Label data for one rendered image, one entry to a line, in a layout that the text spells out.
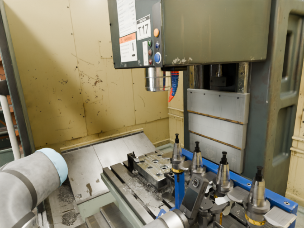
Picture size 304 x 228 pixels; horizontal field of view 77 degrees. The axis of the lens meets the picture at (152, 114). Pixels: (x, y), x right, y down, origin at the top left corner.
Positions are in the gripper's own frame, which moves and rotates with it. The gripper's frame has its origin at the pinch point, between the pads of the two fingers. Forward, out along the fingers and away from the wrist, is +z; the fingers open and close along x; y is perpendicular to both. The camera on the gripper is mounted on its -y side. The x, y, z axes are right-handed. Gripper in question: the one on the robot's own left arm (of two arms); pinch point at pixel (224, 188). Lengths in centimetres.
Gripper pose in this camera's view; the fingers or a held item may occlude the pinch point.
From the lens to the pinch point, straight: 70.6
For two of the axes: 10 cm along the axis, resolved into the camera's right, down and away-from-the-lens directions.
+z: 8.4, -1.9, 5.1
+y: 0.6, 9.6, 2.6
